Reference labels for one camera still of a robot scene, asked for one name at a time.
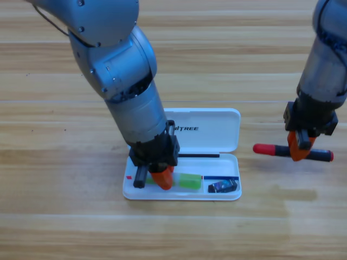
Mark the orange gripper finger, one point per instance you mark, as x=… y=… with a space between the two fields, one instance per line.
x=171 y=170
x=162 y=180
x=298 y=155

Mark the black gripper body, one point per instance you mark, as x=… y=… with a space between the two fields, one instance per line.
x=160 y=151
x=311 y=119

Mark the green and white glue stick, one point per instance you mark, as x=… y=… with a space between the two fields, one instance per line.
x=189 y=181

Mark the red and black marker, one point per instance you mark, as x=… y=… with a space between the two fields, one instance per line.
x=267 y=149

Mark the dark blue eraser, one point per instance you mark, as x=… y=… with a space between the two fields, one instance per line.
x=223 y=187

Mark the white Unitree pencil case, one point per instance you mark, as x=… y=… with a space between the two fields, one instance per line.
x=211 y=130

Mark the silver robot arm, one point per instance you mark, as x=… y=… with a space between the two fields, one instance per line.
x=325 y=54
x=119 y=70

